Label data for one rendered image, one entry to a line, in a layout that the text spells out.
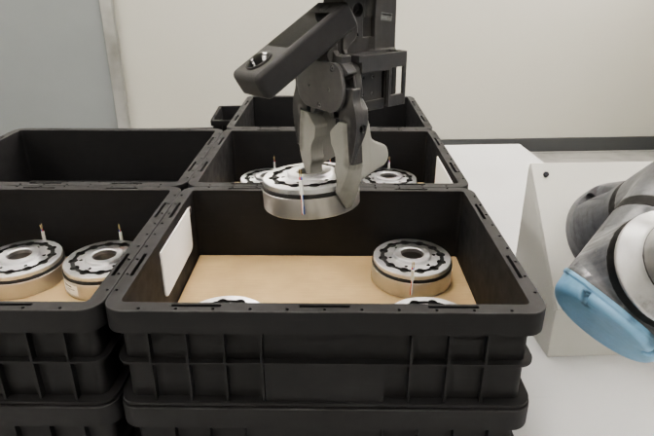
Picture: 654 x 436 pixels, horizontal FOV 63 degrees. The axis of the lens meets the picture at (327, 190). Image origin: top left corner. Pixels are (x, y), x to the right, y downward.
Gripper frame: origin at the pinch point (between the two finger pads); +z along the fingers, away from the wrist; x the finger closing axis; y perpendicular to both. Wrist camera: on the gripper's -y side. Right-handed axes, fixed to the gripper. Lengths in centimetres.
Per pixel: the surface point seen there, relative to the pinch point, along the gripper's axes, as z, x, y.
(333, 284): 16.8, 6.8, 6.2
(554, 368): 30.0, -12.4, 29.8
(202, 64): 33, 297, 126
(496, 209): 30, 25, 69
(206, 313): 7.1, -2.5, -15.4
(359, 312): 7.0, -10.8, -4.9
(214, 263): 16.6, 21.3, -3.4
